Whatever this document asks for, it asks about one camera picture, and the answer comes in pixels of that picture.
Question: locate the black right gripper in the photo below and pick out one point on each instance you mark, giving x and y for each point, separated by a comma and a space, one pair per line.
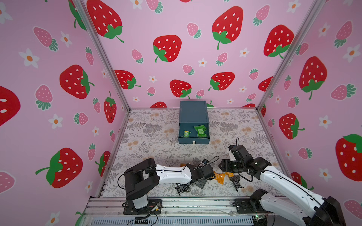
234, 177

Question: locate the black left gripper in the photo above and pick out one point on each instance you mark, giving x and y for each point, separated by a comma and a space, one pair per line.
202, 184

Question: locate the green cookie packet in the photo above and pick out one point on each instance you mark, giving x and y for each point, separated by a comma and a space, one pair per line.
187, 133
201, 131

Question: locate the teal drawer cabinet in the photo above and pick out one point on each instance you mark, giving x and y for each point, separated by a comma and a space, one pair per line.
193, 113

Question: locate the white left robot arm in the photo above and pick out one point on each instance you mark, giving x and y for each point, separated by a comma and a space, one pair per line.
145, 176

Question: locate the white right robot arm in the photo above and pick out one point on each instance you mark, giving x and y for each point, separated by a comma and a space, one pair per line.
304, 208

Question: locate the orange cookie packet right top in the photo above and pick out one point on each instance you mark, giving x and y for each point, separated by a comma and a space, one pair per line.
230, 175

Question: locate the black cookie packet right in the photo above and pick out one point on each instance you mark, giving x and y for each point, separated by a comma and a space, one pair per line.
236, 182

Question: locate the black cookie packet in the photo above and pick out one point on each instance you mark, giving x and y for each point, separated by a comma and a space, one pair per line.
236, 182
182, 188

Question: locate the orange cookie packet centre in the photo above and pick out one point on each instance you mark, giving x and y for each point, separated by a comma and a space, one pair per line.
219, 177

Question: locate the black cookie packet left lower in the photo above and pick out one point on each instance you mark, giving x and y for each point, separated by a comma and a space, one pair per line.
182, 188

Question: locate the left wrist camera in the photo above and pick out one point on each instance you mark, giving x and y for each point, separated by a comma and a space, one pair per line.
205, 162

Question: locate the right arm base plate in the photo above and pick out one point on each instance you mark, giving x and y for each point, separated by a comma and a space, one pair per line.
249, 205

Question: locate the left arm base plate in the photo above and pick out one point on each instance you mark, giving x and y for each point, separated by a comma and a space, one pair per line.
134, 207

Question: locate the aluminium front rail frame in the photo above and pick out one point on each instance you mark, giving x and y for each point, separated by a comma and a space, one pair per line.
177, 211

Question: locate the aluminium corner post left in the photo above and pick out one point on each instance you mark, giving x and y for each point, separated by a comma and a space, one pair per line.
81, 7

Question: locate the aluminium corner post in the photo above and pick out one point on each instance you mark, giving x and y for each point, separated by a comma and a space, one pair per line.
303, 30
81, 7

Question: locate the aluminium corner post right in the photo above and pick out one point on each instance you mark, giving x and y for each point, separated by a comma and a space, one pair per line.
303, 30

